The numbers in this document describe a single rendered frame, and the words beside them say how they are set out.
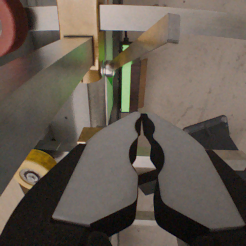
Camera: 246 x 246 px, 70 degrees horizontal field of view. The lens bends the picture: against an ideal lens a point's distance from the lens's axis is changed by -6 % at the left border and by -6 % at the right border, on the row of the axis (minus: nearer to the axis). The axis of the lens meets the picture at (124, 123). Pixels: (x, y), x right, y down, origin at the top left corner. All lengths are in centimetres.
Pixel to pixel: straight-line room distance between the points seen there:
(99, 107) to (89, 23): 27
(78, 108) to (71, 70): 42
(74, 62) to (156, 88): 105
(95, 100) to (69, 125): 19
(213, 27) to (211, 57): 96
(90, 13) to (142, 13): 6
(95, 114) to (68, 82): 33
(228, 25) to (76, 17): 19
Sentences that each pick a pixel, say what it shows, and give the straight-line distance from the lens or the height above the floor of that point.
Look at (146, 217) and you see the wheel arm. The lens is 57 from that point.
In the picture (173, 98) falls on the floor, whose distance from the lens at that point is 125.
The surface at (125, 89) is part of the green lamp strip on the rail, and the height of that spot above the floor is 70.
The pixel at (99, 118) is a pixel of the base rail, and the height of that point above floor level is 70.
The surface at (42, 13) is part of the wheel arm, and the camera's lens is 28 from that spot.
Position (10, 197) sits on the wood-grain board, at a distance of 48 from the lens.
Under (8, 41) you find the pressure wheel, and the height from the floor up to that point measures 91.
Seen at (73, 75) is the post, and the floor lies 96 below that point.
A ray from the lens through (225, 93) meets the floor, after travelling 135.
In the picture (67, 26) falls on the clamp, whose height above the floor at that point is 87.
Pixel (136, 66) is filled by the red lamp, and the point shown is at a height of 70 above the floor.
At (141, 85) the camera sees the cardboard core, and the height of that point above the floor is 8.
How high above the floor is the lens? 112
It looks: 57 degrees down
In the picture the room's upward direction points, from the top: 174 degrees counter-clockwise
